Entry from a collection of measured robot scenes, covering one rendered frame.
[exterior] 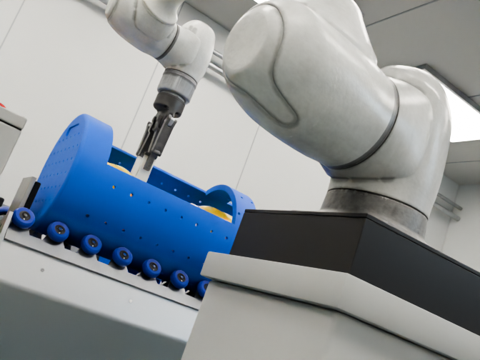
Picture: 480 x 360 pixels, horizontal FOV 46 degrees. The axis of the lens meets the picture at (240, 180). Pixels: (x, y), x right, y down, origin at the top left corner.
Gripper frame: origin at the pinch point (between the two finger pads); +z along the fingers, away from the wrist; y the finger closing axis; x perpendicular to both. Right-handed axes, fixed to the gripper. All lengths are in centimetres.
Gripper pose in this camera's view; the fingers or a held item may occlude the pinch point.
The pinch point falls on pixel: (141, 171)
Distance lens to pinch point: 139.6
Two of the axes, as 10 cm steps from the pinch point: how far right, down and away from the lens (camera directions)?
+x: -7.8, -4.2, -4.6
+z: -3.5, 9.1, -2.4
